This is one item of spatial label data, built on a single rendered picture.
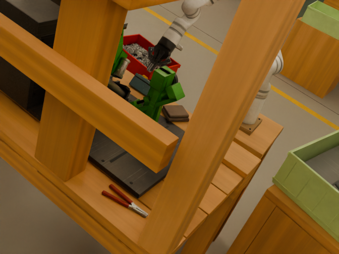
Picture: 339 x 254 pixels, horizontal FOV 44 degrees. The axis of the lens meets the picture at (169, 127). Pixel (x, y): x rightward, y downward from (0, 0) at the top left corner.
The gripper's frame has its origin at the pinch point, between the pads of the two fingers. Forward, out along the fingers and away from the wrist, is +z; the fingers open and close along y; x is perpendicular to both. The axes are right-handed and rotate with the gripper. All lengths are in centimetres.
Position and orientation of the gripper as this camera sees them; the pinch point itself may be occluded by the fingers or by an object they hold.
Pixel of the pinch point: (150, 67)
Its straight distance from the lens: 187.3
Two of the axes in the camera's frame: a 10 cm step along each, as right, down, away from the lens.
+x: 2.8, 1.6, 9.5
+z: -5.7, 8.2, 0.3
